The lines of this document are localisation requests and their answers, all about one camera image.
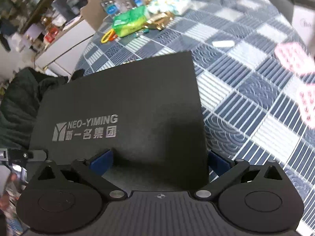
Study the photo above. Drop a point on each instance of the black box lid with logo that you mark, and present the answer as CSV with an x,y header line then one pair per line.
x,y
148,112

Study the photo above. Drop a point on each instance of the person's left hand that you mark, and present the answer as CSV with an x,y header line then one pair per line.
x,y
5,200

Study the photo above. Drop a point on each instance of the pink sticky note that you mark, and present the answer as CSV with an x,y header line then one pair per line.
x,y
294,58
306,104

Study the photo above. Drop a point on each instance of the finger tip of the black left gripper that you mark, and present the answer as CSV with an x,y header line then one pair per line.
x,y
30,155

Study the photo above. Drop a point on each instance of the black jacket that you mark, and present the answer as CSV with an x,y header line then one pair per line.
x,y
20,105

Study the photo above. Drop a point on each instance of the patterned blue tablecloth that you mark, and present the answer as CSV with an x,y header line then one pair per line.
x,y
247,96

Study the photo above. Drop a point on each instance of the gold snack packet on table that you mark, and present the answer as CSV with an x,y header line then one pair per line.
x,y
159,21

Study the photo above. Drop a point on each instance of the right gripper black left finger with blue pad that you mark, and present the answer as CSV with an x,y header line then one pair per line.
x,y
91,171

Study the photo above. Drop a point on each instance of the small water bottle blue label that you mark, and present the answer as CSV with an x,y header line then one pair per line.
x,y
109,7

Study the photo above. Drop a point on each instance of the upper pink sticky note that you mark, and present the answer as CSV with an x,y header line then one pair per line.
x,y
294,58

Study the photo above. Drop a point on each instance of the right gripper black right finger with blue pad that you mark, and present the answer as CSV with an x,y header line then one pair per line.
x,y
229,172

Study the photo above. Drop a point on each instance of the yellow orange scissors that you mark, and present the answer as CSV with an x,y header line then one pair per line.
x,y
109,36

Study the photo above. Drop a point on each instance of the lower pink sticky note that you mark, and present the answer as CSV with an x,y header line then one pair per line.
x,y
306,104

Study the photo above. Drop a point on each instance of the light blue tissue pack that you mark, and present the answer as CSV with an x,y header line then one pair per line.
x,y
177,7

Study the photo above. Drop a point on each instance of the white Midea freezer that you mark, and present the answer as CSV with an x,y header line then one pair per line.
x,y
300,14

